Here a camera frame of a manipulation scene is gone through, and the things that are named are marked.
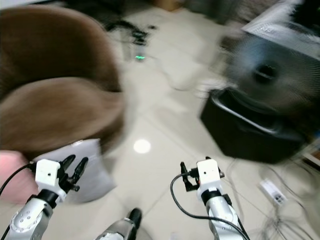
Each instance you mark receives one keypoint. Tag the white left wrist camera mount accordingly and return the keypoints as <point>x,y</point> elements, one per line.
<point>47,173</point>

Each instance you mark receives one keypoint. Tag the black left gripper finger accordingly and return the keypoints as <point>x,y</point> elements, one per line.
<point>80,168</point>
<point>68,162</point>

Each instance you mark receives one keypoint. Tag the brown velvet sofa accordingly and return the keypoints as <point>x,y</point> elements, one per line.
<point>60,80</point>

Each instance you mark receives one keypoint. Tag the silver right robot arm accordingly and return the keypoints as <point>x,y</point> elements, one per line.
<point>222,215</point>

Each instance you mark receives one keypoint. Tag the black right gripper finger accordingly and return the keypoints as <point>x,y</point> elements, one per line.
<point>184,170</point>

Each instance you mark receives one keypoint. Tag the black plastic box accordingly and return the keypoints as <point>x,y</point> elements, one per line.
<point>245,127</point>

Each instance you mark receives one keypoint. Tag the grey patterned furniture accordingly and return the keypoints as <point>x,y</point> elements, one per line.
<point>280,22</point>

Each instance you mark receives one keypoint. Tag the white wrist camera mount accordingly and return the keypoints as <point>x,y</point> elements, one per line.
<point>47,173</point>
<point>209,175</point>

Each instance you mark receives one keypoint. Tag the light grey-blue plush pillow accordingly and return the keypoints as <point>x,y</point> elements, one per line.
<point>90,160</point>

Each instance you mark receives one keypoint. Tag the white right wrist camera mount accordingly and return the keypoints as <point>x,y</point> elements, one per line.
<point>209,175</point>

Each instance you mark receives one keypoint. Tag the black round floor fan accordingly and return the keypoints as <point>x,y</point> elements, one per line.
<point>270,72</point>

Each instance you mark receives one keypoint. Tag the silver black robot leg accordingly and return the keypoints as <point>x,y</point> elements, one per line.
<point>125,227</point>

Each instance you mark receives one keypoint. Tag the white power strip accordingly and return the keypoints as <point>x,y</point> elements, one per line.
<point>274,192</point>

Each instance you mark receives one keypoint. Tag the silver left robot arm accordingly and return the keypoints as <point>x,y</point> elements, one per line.
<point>31,218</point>

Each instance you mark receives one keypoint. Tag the pink soft cushion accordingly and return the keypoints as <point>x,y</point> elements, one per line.
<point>12,187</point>

